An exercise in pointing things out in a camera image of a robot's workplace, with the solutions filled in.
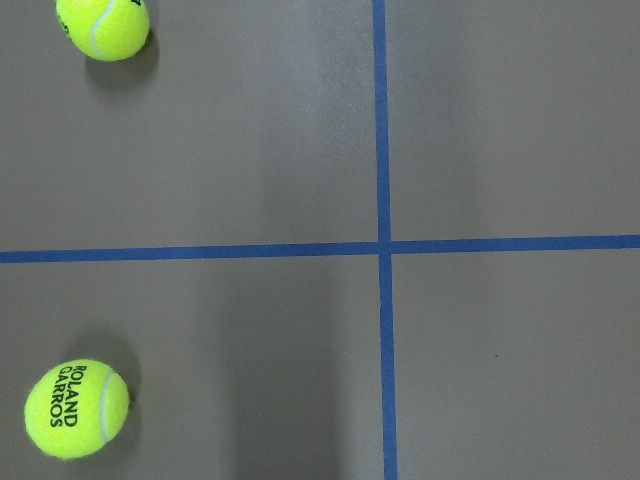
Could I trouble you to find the tennis ball near desk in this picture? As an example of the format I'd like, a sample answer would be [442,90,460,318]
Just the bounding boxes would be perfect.
[24,359,131,461]

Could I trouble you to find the tennis ball far from desk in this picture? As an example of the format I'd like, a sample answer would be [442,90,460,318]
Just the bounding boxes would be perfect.
[55,0,150,62]

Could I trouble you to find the brown paper table cover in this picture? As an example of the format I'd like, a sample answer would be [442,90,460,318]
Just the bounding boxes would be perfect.
[1,1,639,479]

